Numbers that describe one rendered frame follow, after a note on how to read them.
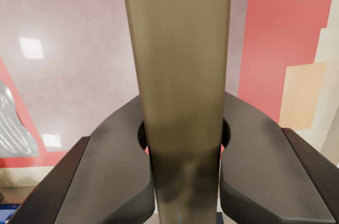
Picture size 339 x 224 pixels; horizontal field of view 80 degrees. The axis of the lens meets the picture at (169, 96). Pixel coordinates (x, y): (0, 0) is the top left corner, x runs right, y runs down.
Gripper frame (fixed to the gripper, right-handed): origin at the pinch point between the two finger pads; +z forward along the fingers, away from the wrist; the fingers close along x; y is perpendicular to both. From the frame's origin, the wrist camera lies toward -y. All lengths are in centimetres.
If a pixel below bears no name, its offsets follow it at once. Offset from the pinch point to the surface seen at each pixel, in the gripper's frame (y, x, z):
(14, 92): 5.7, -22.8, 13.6
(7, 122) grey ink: 10.4, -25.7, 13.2
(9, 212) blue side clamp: 25.8, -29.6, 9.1
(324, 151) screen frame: 18.3, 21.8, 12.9
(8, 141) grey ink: 13.9, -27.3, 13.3
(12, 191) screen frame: 25.2, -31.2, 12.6
